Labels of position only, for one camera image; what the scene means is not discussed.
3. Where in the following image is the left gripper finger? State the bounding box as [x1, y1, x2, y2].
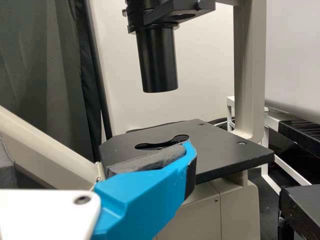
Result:
[90, 140, 199, 240]

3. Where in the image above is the cream microscope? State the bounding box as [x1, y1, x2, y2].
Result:
[0, 0, 276, 240]

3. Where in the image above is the black platform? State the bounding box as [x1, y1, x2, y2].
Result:
[279, 184, 320, 240]
[277, 119, 320, 157]

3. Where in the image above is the white metal frame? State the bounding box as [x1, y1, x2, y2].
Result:
[226, 95, 312, 197]

